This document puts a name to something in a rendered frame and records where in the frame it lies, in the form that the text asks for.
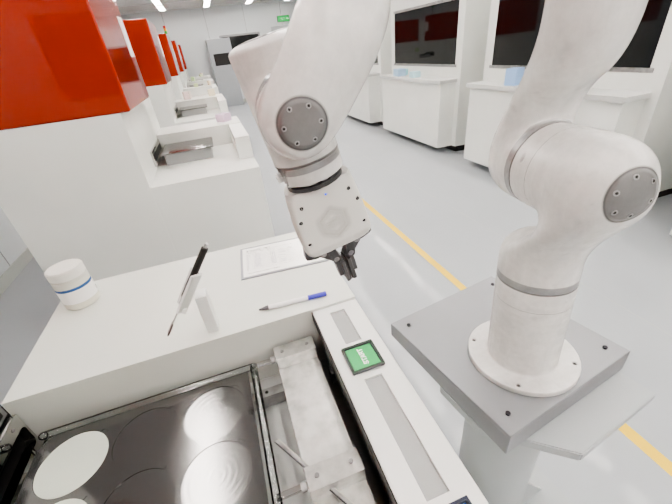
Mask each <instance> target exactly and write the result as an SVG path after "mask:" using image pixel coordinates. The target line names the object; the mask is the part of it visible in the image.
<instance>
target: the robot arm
mask: <svg viewBox="0 0 672 504"><path fill-rule="evenodd" d="M647 3H648V0H545V4H544V9H543V15H542V20H541V25H540V29H539V33H538V37H537V40H536V44H535V47H534V49H533V52H532V55H531V58H530V60H529V63H528V65H527V68H526V70H525V72H524V75H523V77H522V79H521V81H520V83H519V85H518V87H517V89H516V91H515V93H514V95H513V97H512V99H511V101H510V103H509V105H508V107H507V109H506V111H505V113H504V115H503V117H502V119H501V121H500V123H499V125H498V128H497V130H496V132H495V135H494V137H493V140H492V143H491V147H490V151H489V159H488V162H489V171H490V174H491V177H492V179H493V180H494V182H495V183H496V184H497V186H498V187H499V188H501V189H502V190H503V191H504V192H506V193H507V194H509V195H511V196H512V197H514V198H516V199H518V200H520V201H521V202H523V203H525V204H527V205H528V206H530V207H532V208H534V209H536V210H537V213H538V224H537V226H527V227H523V228H519V229H517V230H515V231H513V232H511V233H510V234H509V235H508V236H507V237H506V238H505V239H504V240H503V242H502V244H501V247H500V250H499V255H498V262H497V270H496V278H495V286H494V294H493V302H492V310H491V318H490V321H487V322H485V323H482V324H481V325H479V326H478V327H476V328H475V329H474V330H473V331H472V333H471V335H470V337H469V341H468V352H469V356H470V359H471V361H472V363H473V364H474V366H475V367H476V368H477V370H478V371H479V372H480V373H481V374H482V375H483V376H484V377H486V378H487V379H488V380H490V381H491V382H493V383H494V384H496V385H498V386H500V387H501V388H504V389H506V390H508V391H511V392H514V393H517V394H521V395H526V396H532V397H550V396H556V395H560V394H563V393H565V392H567V391H569V390H570V389H571V388H573V387H574V386H575V385H576V383H577V381H578V380H579V377H580V374H581V361H580V358H579V356H578V354H577V352H576V351H575V349H574V348H573V347H572V345H571V344H570V343H569V342H568V341H567V340H565V335H566V332H567V328H568V324H569V321H570V317H571V313H572V309H573V306H574V302H575V298H576V294H577V291H578V287H579V283H580V279H581V276H582V272H583V268H584V265H585V262H586V260H587V258H588V256H589V255H590V254H591V252H592V251H593V250H594V249H595V248H596V247H597V246H598V245H600V244H601V243H602V242H604V241H605V240H607V239H608V238H610V237H612V236H614V235H616V234H618V233H619V232H621V231H623V230H625V229H627V228H628V227H630V226H632V225H633V224H635V223H636V222H638V221H639V220H641V219H642V218H643V217H644V216H645V215H646V214H647V213H648V212H649V211H650V210H651V208H652V207H653V205H654V204H655V202H656V199H657V197H658V194H659V191H660V186H661V168H660V163H659V160H658V158H657V156H656V155H655V153H654V152H653V151H652V149H650V148H649V147H648V146H647V145H646V144H644V143H643V142H641V141H639V140H637V139H635V138H633V137H630V136H627V135H624V134H621V133H617V132H613V131H608V130H604V129H599V128H594V127H589V126H583V125H578V124H574V120H575V116H576V113H577V110H578V108H579V106H580V104H581V102H582V100H583V98H584V97H585V95H586V94H587V92H588V91H589V89H590V88H591V87H592V86H593V85H594V83H595V82H596V81H597V80H598V79H599V78H600V77H602V76H603V75H604V74H605V73H606V72H607V71H608V70H609V69H611V68H612V66H613V65H614V64H615V63H616V62H617V61H618V60H619V58H620V57H621V56H622V54H623V53H624V51H625V50H626V48H627V47H628V45H629V43H630V42H631V40H632V38H633V36H634V34H635V32H636V30H637V28H638V26H639V24H640V22H641V19H642V17H643V14H644V12H645V9H646V6H647ZM390 4H391V0H297V2H296V5H295V8H294V11H293V14H292V17H291V20H290V23H289V25H288V27H285V28H281V29H278V30H275V31H272V32H269V33H267V34H264V35H261V36H258V37H256V38H253V39H251V40H248V41H246V42H244V43H242V44H240V45H238V46H236V47H235V48H234V49H232V50H231V51H230V53H229V56H228V57H229V60H230V63H231V65H232V67H233V70H234V72H235V75H236V77H237V79H238V82H239V84H240V86H241V89H242V91H243V93H244V96H245V98H246V100H247V103H248V105H249V107H250V110H251V112H252V114H253V117H254V119H255V122H256V124H257V126H258V129H259V131H260V133H261V136H262V138H263V140H264V143H265V145H266V147H267V150H268V152H269V154H270V157H271V159H272V161H273V164H274V166H275V168H276V169H277V171H278V173H276V174H275V175H276V176H275V177H276V179H277V181H278V182H279V184H280V183H282V182H284V183H285V184H287V185H286V186H285V187H284V195H285V200H286V204H287V207H288V211H289V215H290V218H291V221H292V223H293V226H294V229H295V231H296V234H297V236H298V239H299V240H300V243H301V245H302V247H303V254H304V257H305V259H306V260H307V261H310V260H314V259H318V258H324V259H328V260H331V261H334V263H335V266H336V269H337V271H338V273H339V275H340V276H342V275H344V276H345V277H346V279H347V280H348V281H350V280H351V279H352V278H356V277H357V274H356V272H355V269H357V268H358V267H357V264H356V261H355V258H354V254H355V248H356V246H357V245H358V243H359V241H360V239H361V238H363V237H364V236H365V235H367V234H368V233H369V232H370V231H371V223H370V219H369V216H368V213H367V210H366V208H365V205H364V202H363V200H362V197H361V195H360V192H359V190H358V188H357V185H356V183H355V181H354V179H353V177H352V175H351V173H350V171H349V169H348V168H347V167H346V166H344V165H342V164H343V160H342V157H341V154H340V150H339V147H338V144H337V140H336V137H335V135H336V134H337V132H338V131H339V129H340V128H341V126H342V124H343V123H344V121H345V119H346V117H347V116H348V114H349V112H350V110H351V108H352V106H353V104H354V103H355V101H356V99H357V97H358V95H359V93H360V91H361V89H362V87H363V85H364V83H365V81H366V79H367V77H368V75H369V73H370V71H371V69H372V67H373V65H374V62H375V60H376V58H377V55H378V53H379V50H380V48H381V45H382V42H383V39H384V36H385V32H386V29H387V24H388V20H389V13H390ZM341 246H342V249H341V252H338V251H337V250H336V249H337V248H339V247H341ZM340 253H341V254H340ZM351 276H352V277H351Z"/></svg>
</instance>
